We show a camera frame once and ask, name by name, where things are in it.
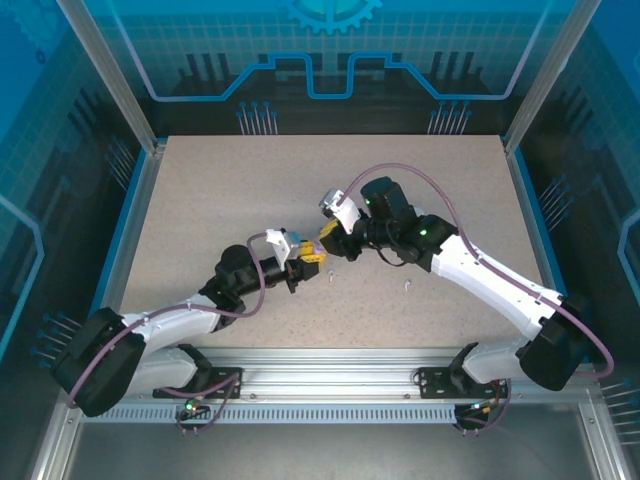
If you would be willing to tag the small lit circuit board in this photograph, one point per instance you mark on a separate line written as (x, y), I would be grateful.
(191, 406)
(481, 407)

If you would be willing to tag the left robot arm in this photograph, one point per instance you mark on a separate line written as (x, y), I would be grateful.
(165, 325)

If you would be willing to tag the grey metal base panel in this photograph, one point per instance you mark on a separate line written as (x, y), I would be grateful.
(325, 455)

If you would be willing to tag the aluminium table side rail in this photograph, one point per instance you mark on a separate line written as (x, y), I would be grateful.
(137, 210)
(528, 210)

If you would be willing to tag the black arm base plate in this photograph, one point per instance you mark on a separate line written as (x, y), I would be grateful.
(435, 382)
(220, 375)

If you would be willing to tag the aluminium mounting beam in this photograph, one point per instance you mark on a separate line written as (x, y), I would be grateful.
(325, 375)

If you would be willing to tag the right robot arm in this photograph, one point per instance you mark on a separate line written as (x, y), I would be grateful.
(500, 290)

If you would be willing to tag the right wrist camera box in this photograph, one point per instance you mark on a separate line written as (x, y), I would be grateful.
(345, 212)

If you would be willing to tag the aluminium frame post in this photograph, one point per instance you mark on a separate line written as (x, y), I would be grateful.
(127, 100)
(534, 100)

